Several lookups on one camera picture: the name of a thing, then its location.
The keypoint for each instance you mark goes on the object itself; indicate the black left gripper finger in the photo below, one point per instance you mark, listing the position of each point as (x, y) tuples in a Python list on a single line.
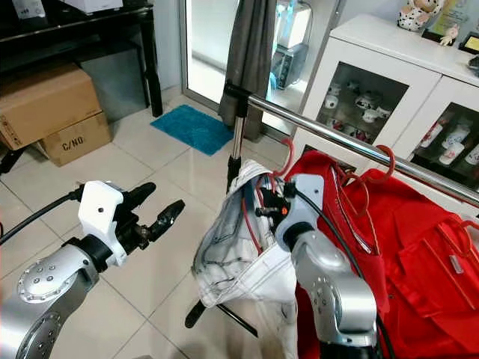
[(168, 217), (141, 196)]

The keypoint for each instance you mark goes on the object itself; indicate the pale washed white jeans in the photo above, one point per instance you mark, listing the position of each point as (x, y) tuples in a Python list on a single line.
[(224, 254)]

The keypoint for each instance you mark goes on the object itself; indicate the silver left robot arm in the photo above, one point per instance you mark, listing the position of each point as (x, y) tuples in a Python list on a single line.
[(45, 299)]

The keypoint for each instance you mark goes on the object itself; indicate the small printed cardboard box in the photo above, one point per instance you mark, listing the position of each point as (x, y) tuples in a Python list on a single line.
[(78, 142)]

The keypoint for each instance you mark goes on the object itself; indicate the blue floor mat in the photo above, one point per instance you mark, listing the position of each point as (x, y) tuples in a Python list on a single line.
[(191, 129)]

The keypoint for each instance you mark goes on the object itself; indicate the chrome clothes rack black stand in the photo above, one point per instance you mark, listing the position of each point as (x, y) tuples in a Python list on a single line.
[(344, 139)]

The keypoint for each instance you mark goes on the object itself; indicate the black desk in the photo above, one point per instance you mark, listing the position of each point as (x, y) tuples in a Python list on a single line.
[(156, 67)]

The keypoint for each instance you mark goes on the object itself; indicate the black power adapter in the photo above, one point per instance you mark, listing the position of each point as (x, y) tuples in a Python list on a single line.
[(11, 158)]

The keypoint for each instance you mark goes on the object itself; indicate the large brown cardboard box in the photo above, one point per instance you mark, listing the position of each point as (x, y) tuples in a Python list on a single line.
[(45, 101)]

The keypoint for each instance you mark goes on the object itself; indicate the white grey appliance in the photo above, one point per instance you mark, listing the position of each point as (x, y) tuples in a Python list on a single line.
[(290, 67)]

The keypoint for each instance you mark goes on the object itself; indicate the white framed glass door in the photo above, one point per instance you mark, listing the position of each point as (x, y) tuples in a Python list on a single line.
[(184, 45)]

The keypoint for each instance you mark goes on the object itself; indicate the red garment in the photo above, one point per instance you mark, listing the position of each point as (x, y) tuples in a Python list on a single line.
[(423, 269)]

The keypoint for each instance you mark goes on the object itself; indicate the white flat box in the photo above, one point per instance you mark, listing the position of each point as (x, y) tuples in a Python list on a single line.
[(93, 5)]

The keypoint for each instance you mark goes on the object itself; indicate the white glass door cabinet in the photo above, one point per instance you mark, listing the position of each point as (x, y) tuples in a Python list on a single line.
[(389, 45)]

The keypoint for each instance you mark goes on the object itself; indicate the white labelled container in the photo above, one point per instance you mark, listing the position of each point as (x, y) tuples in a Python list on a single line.
[(28, 9)]

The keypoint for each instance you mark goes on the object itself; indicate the spotted cow figurine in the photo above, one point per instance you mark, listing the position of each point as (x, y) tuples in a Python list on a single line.
[(419, 15)]

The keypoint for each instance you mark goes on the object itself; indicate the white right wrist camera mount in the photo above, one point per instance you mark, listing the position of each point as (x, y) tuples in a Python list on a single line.
[(303, 215)]

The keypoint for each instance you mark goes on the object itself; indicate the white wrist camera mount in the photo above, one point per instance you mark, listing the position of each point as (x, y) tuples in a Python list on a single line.
[(303, 215), (101, 213)]

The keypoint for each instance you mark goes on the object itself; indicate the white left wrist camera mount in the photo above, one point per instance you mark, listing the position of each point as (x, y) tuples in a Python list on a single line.
[(101, 213)]

